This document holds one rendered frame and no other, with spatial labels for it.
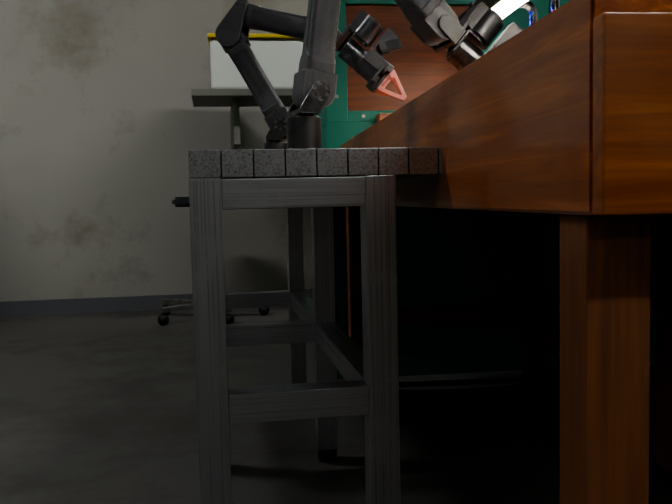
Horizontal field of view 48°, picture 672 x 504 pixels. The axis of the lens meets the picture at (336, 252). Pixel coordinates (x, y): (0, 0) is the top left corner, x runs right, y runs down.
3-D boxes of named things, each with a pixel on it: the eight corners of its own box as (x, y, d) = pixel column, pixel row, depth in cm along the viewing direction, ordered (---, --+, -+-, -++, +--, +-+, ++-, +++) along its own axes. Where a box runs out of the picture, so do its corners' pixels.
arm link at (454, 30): (488, 33, 153) (449, -10, 150) (512, 24, 145) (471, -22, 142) (455, 75, 151) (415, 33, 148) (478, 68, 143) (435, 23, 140)
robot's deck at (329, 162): (188, 178, 104) (187, 149, 103) (201, 190, 222) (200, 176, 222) (768, 168, 118) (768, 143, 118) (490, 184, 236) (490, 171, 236)
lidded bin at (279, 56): (300, 100, 395) (298, 50, 393) (309, 89, 356) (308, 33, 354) (209, 100, 387) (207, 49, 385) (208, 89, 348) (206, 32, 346)
